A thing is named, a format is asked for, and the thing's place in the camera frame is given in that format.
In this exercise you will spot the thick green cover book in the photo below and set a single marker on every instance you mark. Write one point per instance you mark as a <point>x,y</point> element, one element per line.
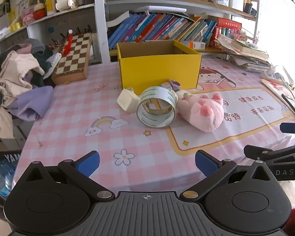
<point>250,48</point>

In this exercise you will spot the yellow white box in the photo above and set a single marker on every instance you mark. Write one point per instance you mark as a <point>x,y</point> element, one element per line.
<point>50,5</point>

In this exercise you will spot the black picture frame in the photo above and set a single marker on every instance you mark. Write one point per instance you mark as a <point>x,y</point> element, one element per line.
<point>1,11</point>

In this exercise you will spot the red thick dictionary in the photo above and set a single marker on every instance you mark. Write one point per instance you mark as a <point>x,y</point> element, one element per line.
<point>228,23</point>

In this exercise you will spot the grey wall shelf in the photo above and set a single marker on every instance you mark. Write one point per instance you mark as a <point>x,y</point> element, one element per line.
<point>51,27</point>

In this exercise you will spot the lavender cloth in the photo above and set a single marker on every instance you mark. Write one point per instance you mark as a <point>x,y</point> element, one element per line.
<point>32,103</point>

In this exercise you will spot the messy stack of papers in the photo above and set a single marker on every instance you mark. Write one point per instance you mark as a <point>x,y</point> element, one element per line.
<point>245,59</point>

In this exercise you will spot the small black box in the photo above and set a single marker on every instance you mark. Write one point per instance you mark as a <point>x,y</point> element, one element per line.
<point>250,9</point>

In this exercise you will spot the white cloth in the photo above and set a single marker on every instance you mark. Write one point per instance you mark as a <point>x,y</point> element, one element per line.
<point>54,64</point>

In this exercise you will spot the red white doll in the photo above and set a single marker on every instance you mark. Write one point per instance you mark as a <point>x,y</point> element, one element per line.
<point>39,13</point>

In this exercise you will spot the clear tape roll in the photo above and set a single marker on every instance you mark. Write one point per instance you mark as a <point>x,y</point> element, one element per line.
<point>150,121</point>

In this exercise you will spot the black flat bar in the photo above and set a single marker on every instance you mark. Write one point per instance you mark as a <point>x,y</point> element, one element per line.
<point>292,104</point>

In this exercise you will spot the small grey purple plush toy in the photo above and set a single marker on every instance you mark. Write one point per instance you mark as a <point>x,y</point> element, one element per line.
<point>173,84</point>

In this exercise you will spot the orange white carton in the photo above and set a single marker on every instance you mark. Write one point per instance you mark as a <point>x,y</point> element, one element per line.
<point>194,45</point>

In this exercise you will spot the pink gift box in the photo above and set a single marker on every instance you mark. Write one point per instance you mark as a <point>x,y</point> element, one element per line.
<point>27,18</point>

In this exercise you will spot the small white cube charger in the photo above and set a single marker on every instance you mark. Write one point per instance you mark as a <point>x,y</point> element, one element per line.
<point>126,102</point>

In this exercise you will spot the pink checked tablecloth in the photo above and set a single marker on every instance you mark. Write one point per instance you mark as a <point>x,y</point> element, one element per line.
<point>76,118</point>

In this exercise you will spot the wooden chessboard box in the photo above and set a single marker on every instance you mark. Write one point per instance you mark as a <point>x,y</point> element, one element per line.
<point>71,59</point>

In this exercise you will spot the pink plush paw toy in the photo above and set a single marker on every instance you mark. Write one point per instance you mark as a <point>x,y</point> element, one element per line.
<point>204,113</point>

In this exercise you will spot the white wooden bookshelf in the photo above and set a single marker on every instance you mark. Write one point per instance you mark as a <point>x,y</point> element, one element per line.
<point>99,29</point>

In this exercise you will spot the white power strip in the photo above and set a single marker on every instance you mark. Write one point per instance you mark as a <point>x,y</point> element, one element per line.
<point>271,75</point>

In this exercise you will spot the grey garment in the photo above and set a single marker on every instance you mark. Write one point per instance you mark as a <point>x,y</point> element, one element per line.
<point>34,44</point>

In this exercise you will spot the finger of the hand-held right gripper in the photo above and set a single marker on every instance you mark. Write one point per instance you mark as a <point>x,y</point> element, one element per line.
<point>280,153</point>
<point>292,127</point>

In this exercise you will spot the pack of water bottles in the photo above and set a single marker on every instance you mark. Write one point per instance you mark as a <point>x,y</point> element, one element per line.
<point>0,179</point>

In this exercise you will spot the yellow cardboard box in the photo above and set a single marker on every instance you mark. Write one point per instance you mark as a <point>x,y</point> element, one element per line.
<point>159,73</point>

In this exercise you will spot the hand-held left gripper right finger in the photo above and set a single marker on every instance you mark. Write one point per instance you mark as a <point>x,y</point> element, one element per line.
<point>206,163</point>

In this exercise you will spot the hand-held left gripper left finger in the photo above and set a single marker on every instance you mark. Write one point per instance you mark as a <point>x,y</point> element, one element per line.
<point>88,163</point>

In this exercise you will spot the row of colourful books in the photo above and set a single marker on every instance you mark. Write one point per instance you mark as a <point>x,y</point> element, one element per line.
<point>147,29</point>

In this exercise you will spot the pink picture book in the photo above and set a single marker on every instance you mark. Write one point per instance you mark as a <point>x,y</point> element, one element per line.
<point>275,86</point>

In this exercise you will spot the open white book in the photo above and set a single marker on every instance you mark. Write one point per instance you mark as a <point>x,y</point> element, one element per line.
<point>115,19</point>

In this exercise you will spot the pink bead flower ornament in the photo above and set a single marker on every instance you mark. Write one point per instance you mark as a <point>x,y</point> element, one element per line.
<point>239,34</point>

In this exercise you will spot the pile of clothes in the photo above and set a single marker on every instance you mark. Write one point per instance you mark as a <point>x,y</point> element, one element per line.
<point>12,73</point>

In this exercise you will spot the black bag white print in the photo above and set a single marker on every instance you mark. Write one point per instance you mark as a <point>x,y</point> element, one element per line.
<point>5,157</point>

